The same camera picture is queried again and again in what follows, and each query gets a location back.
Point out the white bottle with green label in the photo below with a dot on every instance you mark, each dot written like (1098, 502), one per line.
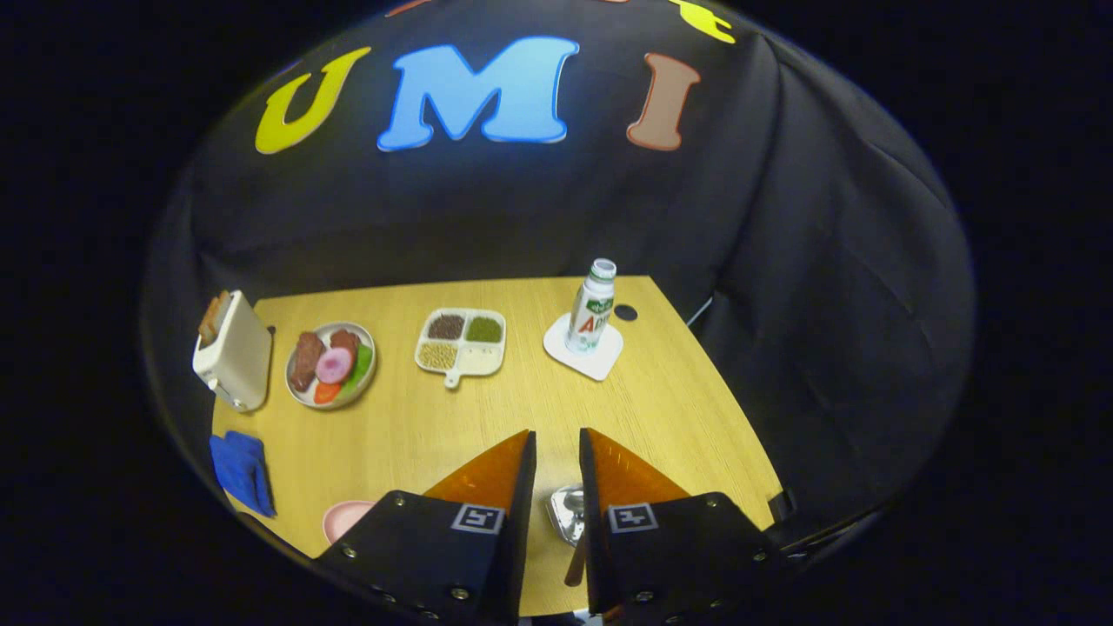
(591, 317)

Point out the white square coaster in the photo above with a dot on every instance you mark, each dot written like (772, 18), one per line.
(600, 363)

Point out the orange carrot slice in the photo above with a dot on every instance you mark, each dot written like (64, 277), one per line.
(327, 393)

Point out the white plate of food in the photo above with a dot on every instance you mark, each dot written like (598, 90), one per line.
(300, 396)

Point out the black table edge clamp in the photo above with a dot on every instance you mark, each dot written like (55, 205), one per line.
(781, 506)

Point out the pink ham slice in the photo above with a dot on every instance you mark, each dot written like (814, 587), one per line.
(334, 366)

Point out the long brown meat piece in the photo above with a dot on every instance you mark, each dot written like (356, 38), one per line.
(306, 361)

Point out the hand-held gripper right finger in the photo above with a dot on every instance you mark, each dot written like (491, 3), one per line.
(591, 522)

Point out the blue towel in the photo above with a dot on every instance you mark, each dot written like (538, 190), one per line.
(239, 469)

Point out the toast slice in toaster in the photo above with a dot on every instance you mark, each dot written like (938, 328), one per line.
(213, 317)

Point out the white divided tray of grains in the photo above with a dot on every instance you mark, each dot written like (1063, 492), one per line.
(478, 358)

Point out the white toaster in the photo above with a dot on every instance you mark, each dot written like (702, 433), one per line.
(243, 361)

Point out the small brown meat piece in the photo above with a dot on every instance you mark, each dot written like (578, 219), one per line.
(344, 339)

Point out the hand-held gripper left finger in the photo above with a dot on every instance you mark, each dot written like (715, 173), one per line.
(520, 522)

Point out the pink plate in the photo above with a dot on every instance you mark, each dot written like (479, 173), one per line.
(343, 520)

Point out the green lettuce leaf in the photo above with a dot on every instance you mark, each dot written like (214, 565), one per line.
(360, 369)

